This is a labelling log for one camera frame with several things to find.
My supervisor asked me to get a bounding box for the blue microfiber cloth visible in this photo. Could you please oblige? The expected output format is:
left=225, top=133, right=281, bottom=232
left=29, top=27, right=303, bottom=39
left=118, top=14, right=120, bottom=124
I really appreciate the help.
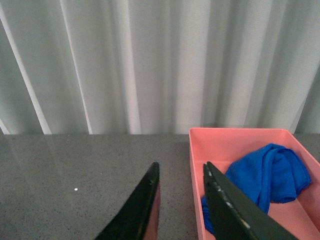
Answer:
left=201, top=143, right=311, bottom=235

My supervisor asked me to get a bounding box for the pink plastic box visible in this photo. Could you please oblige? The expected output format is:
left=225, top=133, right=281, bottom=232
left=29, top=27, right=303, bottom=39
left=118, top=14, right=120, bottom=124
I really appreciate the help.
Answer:
left=189, top=127, right=320, bottom=240

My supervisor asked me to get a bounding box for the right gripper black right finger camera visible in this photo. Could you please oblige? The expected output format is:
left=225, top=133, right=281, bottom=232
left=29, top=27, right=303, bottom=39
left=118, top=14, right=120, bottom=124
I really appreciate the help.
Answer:
left=203, top=162, right=296, bottom=240

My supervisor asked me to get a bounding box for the white curtain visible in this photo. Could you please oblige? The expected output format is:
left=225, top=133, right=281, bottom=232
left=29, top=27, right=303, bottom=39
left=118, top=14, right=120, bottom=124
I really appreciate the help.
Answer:
left=0, top=0, right=320, bottom=135

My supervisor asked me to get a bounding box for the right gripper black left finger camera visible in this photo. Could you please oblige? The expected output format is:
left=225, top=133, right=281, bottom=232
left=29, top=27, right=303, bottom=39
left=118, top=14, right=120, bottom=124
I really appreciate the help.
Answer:
left=96, top=162, right=160, bottom=240

